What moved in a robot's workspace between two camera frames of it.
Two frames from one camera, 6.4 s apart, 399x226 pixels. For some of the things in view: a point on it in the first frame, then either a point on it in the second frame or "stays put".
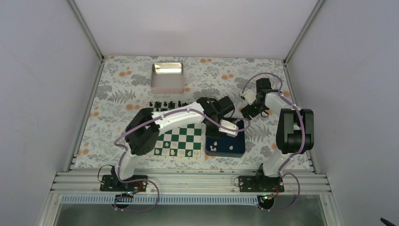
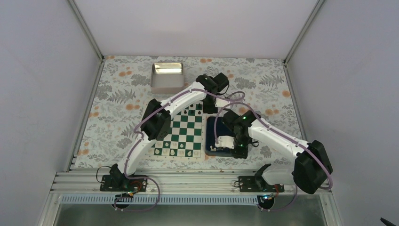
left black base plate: (138, 182) stays put
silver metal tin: (167, 78) stays put
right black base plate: (254, 183) stays put
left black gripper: (209, 133) → (207, 110)
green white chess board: (184, 142) stays put
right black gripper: (252, 113) → (243, 154)
